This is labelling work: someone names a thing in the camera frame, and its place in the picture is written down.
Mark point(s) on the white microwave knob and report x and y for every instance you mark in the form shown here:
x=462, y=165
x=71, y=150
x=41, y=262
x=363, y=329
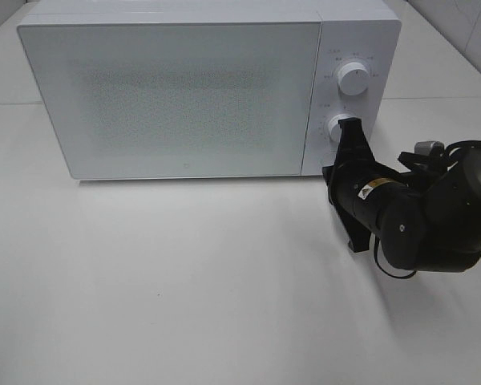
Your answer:
x=333, y=126
x=352, y=77

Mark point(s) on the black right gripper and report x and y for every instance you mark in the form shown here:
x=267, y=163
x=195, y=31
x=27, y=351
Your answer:
x=364, y=192

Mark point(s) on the white microwave oven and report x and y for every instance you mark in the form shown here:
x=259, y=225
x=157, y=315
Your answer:
x=367, y=31

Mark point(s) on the white microwave door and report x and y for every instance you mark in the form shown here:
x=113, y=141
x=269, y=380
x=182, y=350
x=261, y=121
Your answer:
x=174, y=101

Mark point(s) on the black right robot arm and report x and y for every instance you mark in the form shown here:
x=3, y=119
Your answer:
x=427, y=218

